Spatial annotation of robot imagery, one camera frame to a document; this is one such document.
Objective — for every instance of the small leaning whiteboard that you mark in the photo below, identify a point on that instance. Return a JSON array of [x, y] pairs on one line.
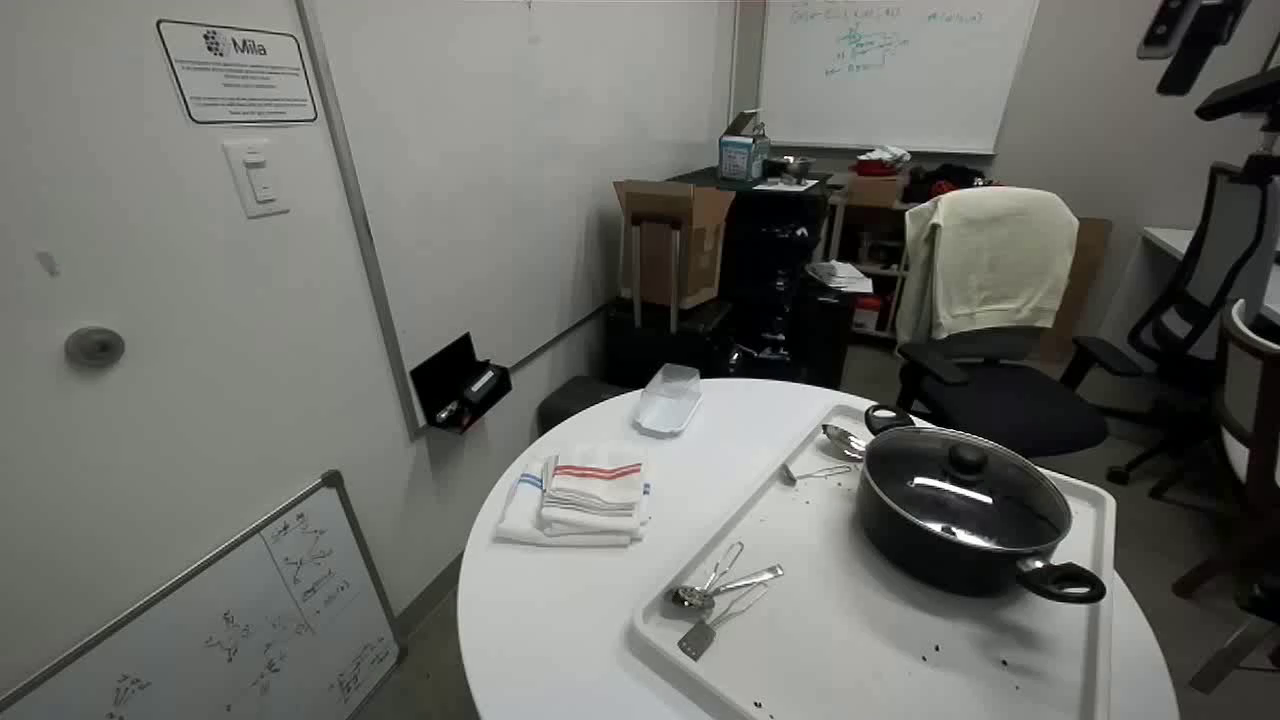
[[285, 620]]

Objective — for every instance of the metal spoon on tray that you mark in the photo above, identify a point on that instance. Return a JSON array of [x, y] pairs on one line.
[[840, 442]]

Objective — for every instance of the cream cloth on chair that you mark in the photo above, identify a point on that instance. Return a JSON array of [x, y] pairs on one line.
[[986, 259]]

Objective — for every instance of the wall notice sign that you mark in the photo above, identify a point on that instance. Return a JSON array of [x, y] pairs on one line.
[[238, 75]]

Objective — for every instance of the round grey door stopper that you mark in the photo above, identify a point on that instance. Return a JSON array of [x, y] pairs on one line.
[[93, 351]]

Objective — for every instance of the black office chair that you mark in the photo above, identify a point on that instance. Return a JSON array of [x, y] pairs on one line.
[[980, 383]]

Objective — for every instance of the folded white striped towel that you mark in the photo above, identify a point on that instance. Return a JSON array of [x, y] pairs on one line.
[[577, 502]]

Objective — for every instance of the white plastic tray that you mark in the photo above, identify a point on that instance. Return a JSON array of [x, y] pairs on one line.
[[840, 634]]

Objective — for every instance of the glass pot lid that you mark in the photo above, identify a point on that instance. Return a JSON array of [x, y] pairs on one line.
[[967, 491]]

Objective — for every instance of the blue tissue box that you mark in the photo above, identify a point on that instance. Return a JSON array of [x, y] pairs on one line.
[[740, 147]]

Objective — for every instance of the white light switch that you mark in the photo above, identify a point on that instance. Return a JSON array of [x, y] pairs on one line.
[[254, 177]]

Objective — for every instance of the cardboard box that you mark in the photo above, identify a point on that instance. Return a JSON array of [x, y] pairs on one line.
[[668, 242]]

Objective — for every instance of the mesh office chair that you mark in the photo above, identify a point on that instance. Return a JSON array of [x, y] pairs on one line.
[[1178, 331]]

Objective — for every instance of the black filing cabinet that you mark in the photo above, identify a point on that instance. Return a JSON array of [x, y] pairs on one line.
[[766, 251]]

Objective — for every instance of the black cooking pot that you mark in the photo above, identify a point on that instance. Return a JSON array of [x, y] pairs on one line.
[[952, 566]]

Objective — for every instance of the wall whiteboard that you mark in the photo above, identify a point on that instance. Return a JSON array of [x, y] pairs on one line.
[[913, 75]]

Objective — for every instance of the black marker tray holder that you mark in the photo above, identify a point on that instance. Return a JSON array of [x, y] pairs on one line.
[[456, 385]]

